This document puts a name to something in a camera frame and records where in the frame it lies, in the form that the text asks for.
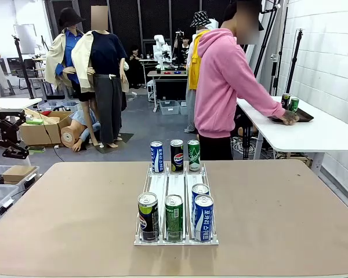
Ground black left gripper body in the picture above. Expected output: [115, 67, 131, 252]
[0, 115, 20, 148]

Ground green Chilsung cider can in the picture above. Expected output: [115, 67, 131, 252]
[288, 97, 300, 114]
[187, 140, 202, 173]
[164, 194, 184, 243]

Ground black serving tray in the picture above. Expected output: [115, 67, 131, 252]
[268, 108, 314, 124]

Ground person's right forearm pink sleeve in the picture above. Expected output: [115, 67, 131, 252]
[243, 83, 287, 119]

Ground seated person in black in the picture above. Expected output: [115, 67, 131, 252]
[128, 45, 144, 89]

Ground background person at desk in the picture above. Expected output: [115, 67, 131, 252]
[178, 35, 192, 61]

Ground person in pink hoodie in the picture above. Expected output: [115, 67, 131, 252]
[193, 0, 301, 162]

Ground person's right hand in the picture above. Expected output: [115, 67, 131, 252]
[280, 109, 300, 126]

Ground small cardboard box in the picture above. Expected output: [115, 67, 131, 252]
[2, 164, 38, 184]

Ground large cardboard box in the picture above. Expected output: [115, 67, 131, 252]
[19, 107, 73, 147]

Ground clear latched storage bin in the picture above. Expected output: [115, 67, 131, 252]
[0, 164, 41, 192]
[0, 184, 20, 229]

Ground black tripod stand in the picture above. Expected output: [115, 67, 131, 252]
[11, 34, 35, 100]

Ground lying mannequin torso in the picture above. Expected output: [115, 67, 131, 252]
[60, 109, 102, 153]

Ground whiteboard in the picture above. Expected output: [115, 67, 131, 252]
[13, 24, 39, 55]

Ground mannequin blue shirt beige coat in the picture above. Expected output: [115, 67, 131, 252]
[44, 24, 98, 145]

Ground mannequin navy shirt cream jacket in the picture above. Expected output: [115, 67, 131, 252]
[71, 4, 131, 148]

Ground black mannequin base mat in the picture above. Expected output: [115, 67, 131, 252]
[117, 132, 135, 144]

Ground black brim hat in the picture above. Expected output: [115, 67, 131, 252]
[57, 7, 86, 29]

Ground blue Pocari Sweat can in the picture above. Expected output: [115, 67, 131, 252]
[191, 183, 210, 200]
[150, 141, 165, 174]
[193, 194, 215, 243]

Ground clear white can dispenser rack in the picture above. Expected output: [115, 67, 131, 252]
[133, 160, 220, 247]

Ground grey background table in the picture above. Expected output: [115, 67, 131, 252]
[147, 70, 189, 113]

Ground mannequin yellow hoodie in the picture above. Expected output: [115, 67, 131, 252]
[185, 28, 205, 134]

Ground black white patterned bucket hat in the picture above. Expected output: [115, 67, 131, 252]
[190, 10, 212, 28]

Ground black folded tripod poles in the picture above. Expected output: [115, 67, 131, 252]
[253, 0, 289, 96]

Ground black light stand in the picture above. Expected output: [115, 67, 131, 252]
[284, 28, 305, 98]

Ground cardboard box under table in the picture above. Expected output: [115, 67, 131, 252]
[287, 152, 311, 166]

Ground white cable bundle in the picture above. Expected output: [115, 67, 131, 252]
[231, 136, 260, 157]

